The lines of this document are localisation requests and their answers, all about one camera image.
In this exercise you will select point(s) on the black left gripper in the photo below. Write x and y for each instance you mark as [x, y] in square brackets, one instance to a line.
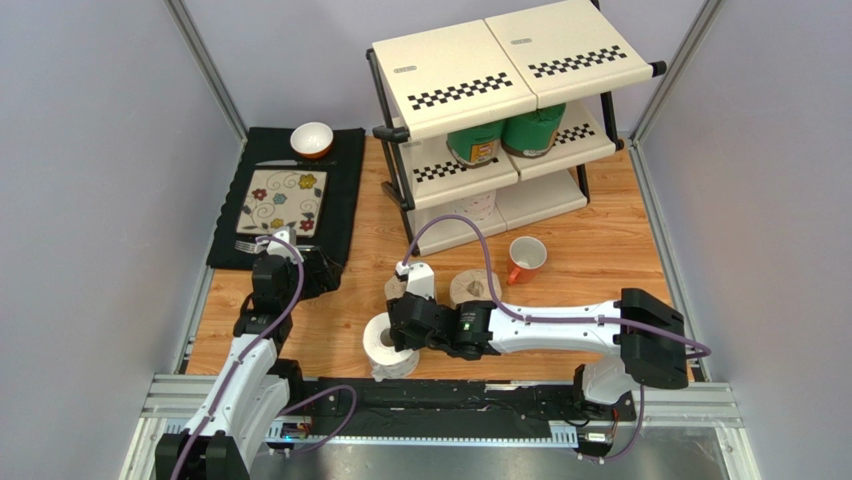
[324, 280]

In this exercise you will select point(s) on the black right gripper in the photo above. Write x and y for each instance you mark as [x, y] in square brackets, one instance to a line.
[402, 325]

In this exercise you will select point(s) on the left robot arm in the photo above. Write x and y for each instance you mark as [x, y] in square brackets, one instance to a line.
[222, 437]

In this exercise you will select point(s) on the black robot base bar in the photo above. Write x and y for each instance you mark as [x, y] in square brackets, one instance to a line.
[414, 408]

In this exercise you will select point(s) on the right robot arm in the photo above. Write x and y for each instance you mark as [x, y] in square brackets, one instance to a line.
[639, 339]

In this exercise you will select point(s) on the cream checkered three-tier shelf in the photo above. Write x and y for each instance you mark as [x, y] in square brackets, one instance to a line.
[444, 80]

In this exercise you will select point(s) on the black cloth placemat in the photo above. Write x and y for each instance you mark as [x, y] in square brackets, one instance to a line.
[334, 233]

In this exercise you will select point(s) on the floral square plate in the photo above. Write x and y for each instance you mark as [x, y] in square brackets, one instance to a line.
[278, 198]

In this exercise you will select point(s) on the silver knife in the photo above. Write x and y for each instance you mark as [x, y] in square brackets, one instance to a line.
[283, 163]

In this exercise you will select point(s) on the orange mug white inside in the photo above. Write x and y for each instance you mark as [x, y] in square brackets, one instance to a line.
[526, 257]

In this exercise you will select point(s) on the white orange-rimmed bowl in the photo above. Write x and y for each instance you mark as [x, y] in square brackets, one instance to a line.
[312, 140]

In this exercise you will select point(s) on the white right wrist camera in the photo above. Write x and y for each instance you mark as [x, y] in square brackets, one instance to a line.
[419, 278]

